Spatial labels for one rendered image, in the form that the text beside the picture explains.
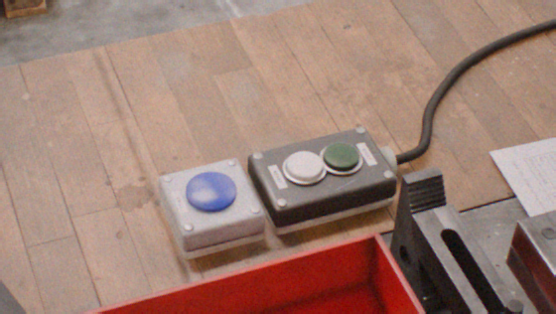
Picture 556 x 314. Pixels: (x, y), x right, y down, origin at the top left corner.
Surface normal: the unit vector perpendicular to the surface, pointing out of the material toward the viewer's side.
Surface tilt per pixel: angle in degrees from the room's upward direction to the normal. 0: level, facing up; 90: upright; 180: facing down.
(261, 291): 90
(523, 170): 1
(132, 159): 0
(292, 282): 90
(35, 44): 0
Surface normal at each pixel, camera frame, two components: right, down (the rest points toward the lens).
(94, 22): 0.04, -0.70
